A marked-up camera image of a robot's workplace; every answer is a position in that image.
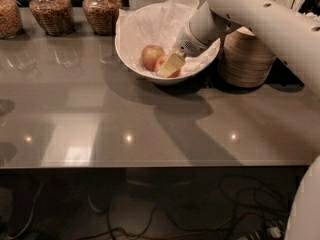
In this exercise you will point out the red apple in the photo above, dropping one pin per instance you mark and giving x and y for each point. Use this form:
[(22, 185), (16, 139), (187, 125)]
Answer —
[(159, 63)]

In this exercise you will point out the white power adapter on floor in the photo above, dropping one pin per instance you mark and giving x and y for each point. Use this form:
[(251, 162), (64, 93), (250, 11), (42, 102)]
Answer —
[(275, 232)]

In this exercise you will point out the left red-green apple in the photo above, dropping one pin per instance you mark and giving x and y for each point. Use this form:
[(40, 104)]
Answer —
[(150, 55)]

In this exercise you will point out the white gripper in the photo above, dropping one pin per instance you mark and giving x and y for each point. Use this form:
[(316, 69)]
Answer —
[(187, 43)]

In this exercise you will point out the left glass snack jar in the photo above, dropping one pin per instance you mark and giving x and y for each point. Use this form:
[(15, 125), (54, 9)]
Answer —
[(10, 19)]

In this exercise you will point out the middle glass snack jar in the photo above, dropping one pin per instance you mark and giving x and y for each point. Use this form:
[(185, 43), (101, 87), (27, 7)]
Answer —
[(55, 17)]

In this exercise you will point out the white ceramic bowl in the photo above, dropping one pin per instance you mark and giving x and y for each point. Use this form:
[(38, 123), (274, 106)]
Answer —
[(133, 57)]

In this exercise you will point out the white tissue paper liner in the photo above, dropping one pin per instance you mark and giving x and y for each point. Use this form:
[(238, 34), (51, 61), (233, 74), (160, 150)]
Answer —
[(153, 27)]

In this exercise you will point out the right glass snack jar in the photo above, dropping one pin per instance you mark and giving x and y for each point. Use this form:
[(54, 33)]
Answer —
[(102, 15)]

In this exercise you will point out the glass snack jar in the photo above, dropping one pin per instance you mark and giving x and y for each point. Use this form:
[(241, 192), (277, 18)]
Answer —
[(55, 17), (102, 15), (10, 19)]

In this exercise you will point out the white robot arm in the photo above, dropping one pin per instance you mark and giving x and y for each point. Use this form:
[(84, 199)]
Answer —
[(295, 39)]

